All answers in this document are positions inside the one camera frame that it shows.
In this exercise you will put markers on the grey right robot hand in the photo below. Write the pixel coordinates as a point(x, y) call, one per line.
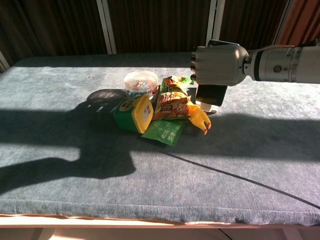
point(220, 65)

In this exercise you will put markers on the black smartphone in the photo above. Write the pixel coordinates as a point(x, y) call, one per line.
point(211, 95)

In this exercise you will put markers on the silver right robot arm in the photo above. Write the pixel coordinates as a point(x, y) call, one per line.
point(287, 63)

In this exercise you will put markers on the dark pleated curtain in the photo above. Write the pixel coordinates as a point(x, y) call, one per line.
point(50, 25)
point(160, 25)
point(250, 22)

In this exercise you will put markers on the yellow rubber chicken toy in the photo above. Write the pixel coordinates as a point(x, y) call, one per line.
point(198, 118)

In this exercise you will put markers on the orange green snack bag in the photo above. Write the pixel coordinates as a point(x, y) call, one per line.
point(172, 105)

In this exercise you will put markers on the clear round plastic container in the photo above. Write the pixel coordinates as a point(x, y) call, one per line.
point(140, 82)

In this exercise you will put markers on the green sachet packet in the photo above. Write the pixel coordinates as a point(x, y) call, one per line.
point(163, 131)

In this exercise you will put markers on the orange-brown curtain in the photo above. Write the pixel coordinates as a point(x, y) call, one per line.
point(302, 22)

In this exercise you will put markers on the green box with yellow lid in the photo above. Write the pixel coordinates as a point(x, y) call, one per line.
point(127, 115)

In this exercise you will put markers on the blue-grey velvet table cloth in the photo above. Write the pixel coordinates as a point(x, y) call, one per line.
point(75, 180)

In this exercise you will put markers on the wooden table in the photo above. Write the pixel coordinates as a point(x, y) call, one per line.
point(75, 226)

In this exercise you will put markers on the white frame post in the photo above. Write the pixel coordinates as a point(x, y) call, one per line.
point(3, 61)
point(215, 22)
point(107, 25)
point(282, 22)

